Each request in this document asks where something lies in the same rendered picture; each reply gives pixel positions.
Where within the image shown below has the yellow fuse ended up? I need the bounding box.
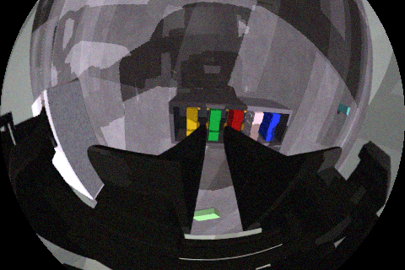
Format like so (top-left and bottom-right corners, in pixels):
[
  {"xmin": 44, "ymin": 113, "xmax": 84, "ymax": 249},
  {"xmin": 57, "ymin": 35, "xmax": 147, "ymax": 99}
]
[{"xmin": 186, "ymin": 107, "xmax": 198, "ymax": 136}]

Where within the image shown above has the red fuse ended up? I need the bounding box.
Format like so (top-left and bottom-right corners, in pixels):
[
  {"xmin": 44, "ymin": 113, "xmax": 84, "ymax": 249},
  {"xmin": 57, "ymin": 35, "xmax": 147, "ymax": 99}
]
[{"xmin": 227, "ymin": 109, "xmax": 243, "ymax": 131}]

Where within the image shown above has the light green rectangular block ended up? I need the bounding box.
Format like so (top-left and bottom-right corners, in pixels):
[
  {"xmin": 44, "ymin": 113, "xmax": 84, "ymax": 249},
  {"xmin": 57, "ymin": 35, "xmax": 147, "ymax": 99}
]
[{"xmin": 193, "ymin": 208, "xmax": 219, "ymax": 220}]

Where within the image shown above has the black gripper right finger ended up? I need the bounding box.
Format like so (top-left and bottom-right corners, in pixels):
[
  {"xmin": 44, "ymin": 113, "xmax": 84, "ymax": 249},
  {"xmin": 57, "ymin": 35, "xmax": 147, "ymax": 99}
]
[{"xmin": 224, "ymin": 126, "xmax": 342, "ymax": 232}]

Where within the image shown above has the green blade fuse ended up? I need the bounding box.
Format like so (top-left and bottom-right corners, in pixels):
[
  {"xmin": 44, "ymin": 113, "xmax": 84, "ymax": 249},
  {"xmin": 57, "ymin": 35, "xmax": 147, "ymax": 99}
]
[{"xmin": 208, "ymin": 108, "xmax": 222, "ymax": 142}]

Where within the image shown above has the teal rectangular block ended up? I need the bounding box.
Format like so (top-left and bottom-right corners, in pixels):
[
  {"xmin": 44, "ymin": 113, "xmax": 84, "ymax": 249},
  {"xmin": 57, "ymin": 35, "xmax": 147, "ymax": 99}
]
[{"xmin": 337, "ymin": 104, "xmax": 351, "ymax": 115}]

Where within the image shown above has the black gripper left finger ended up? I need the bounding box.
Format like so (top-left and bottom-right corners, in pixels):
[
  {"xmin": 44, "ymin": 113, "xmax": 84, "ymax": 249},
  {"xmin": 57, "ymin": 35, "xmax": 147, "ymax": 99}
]
[{"xmin": 87, "ymin": 125, "xmax": 207, "ymax": 234}]

